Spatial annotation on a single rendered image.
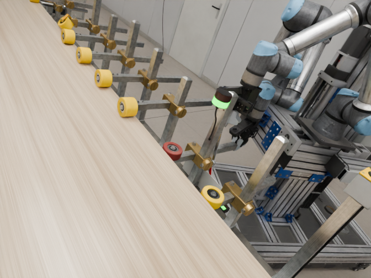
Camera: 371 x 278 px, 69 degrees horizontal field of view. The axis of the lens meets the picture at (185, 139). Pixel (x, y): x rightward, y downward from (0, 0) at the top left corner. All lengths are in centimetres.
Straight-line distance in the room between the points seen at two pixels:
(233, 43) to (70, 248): 387
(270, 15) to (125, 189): 347
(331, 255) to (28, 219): 191
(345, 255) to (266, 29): 283
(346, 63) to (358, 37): 13
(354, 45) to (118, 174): 129
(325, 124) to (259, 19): 282
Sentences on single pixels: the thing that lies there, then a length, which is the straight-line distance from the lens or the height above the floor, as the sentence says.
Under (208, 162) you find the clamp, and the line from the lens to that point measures 113.
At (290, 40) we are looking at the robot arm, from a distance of 121.
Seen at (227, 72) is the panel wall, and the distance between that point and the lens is 431.
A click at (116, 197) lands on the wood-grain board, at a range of 82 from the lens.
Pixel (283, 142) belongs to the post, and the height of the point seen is 115.
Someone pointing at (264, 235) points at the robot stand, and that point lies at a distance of 199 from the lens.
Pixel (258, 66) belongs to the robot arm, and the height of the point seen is 128.
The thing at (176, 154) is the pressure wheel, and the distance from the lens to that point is 103.
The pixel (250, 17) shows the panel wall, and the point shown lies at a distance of 417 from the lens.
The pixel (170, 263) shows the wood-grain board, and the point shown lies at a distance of 73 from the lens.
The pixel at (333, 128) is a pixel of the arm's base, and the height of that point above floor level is 109.
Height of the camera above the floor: 150
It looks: 32 degrees down
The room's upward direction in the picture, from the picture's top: 22 degrees clockwise
